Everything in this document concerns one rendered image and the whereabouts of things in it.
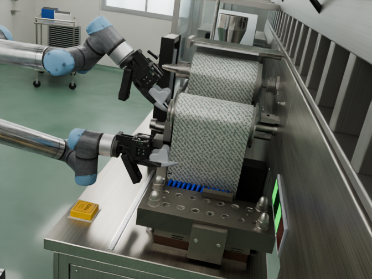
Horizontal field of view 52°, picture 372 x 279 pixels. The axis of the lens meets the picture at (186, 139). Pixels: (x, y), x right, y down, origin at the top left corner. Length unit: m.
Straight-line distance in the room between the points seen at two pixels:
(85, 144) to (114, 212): 0.25
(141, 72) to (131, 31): 5.79
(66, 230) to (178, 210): 0.35
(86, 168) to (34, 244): 1.41
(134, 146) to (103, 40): 0.34
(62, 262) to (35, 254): 1.35
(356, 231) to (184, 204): 0.76
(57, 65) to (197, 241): 0.64
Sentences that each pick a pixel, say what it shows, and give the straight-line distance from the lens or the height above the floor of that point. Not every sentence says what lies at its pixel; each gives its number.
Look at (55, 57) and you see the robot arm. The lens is 1.18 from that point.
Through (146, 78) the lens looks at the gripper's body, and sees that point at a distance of 1.25.
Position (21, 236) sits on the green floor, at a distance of 2.76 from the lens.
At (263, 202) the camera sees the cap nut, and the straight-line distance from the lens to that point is 1.20.
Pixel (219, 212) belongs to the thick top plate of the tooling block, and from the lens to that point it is 1.16.
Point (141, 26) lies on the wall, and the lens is 6.96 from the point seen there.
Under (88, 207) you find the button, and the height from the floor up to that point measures 0.92.
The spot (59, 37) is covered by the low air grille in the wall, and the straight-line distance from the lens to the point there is 7.51.
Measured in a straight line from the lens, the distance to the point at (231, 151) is 1.21.
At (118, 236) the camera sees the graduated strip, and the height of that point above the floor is 0.90.
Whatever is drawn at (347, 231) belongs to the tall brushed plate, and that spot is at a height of 1.40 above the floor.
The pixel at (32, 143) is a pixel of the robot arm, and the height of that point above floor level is 1.09.
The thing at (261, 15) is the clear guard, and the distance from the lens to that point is 2.16.
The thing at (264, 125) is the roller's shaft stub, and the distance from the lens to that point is 1.24.
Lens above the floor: 1.64
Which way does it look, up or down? 22 degrees down
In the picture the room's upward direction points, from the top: 8 degrees clockwise
